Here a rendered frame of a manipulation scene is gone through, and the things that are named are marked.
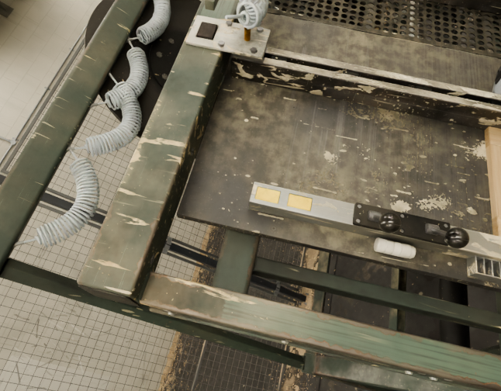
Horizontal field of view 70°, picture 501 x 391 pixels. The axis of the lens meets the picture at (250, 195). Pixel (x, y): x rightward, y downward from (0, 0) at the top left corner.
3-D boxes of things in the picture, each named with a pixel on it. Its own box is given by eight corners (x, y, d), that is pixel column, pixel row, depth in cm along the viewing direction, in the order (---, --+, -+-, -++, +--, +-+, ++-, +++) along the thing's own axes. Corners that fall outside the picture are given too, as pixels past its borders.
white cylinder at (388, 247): (372, 253, 76) (409, 261, 76) (378, 248, 74) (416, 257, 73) (373, 240, 78) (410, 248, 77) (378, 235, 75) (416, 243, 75)
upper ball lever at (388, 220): (378, 226, 76) (401, 237, 62) (361, 223, 76) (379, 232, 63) (383, 209, 75) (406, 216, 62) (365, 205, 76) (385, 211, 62)
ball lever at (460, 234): (436, 239, 75) (471, 252, 62) (417, 235, 75) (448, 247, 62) (440, 222, 75) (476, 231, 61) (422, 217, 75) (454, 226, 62)
